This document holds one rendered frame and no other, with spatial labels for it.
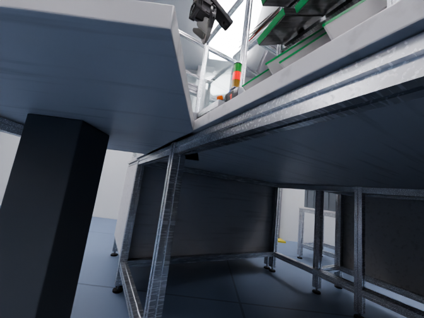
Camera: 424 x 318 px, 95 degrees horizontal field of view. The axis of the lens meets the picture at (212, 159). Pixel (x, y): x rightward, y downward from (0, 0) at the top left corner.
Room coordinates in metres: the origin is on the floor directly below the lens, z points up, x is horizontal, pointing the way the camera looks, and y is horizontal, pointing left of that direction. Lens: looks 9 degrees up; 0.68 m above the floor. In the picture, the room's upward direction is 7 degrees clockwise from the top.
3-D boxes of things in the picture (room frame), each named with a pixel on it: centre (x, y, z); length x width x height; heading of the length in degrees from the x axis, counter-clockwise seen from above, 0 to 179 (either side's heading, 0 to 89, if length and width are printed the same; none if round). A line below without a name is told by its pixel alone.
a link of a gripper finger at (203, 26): (0.64, 0.09, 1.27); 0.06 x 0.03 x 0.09; 119
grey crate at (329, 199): (2.35, -1.56, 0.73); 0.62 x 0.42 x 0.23; 29
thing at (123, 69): (0.62, 0.41, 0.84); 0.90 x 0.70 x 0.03; 1
